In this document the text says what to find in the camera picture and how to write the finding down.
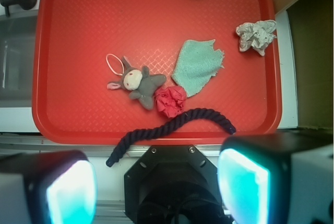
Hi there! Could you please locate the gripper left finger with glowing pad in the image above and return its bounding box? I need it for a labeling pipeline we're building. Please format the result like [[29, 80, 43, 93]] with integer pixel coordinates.
[[1, 150, 97, 223]]

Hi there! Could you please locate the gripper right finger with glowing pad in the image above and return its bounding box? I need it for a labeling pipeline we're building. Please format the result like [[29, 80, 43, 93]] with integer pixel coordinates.
[[217, 133, 333, 223]]

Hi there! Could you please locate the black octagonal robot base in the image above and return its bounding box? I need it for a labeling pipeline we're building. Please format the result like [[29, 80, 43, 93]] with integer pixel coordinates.
[[124, 146, 231, 223]]

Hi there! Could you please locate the crumpled pink paper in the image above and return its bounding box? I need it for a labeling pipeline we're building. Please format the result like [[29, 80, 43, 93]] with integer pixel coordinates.
[[154, 86, 187, 119]]

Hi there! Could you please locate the crumpled white paper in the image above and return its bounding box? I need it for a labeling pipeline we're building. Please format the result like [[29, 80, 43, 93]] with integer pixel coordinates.
[[235, 20, 277, 56]]

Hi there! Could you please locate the grey plush donkey toy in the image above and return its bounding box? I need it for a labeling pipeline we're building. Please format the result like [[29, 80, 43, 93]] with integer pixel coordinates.
[[105, 53, 166, 110]]

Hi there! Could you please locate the red plastic tray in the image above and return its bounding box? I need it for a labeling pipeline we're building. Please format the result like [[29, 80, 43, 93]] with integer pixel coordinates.
[[32, 0, 282, 145]]

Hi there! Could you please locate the teal knitted cloth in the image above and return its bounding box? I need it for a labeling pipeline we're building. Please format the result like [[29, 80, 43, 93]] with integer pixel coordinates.
[[171, 39, 224, 98]]

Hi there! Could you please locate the grey sink basin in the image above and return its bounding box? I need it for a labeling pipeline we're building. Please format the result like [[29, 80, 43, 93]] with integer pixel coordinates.
[[1, 16, 37, 108]]

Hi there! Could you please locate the dark purple twisted rope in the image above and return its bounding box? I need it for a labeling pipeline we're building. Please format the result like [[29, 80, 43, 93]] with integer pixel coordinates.
[[105, 107, 237, 168]]

